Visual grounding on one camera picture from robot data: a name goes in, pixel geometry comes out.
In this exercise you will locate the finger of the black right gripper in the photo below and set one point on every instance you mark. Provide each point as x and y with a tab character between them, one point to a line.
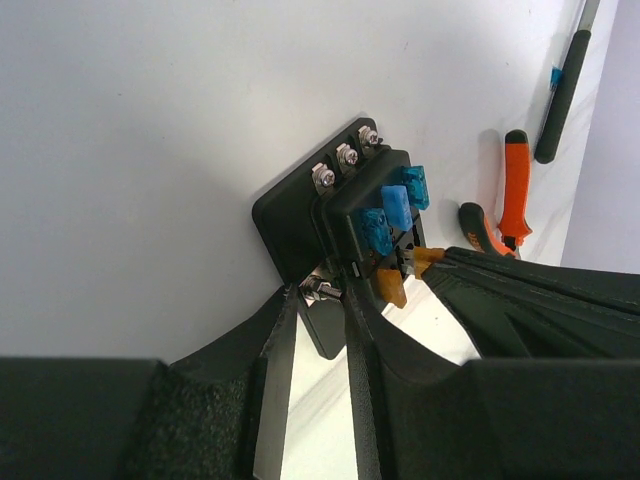
511	319
619	291

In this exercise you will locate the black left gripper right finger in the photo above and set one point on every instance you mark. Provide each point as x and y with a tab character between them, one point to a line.
417	415

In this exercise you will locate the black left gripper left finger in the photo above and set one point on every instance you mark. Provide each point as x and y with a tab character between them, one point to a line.
219	413

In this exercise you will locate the orange blade fuse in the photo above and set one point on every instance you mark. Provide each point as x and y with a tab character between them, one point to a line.
390	287
418	259

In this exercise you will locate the dark blue blade fuse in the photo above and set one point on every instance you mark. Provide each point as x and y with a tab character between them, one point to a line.
397	207

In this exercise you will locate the black fuse box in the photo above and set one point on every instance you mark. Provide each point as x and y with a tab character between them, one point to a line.
309	224

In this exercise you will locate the light blue blade fuse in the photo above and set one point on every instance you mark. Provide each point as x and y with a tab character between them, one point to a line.
414	179

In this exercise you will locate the blue blade fuse in box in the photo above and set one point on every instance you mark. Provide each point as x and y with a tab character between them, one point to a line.
376	230

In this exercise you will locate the small blue fuse by hammer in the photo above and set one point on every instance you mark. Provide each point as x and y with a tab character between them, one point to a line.
555	78

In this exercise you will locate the black handled claw hammer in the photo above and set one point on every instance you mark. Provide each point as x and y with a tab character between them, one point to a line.
561	100

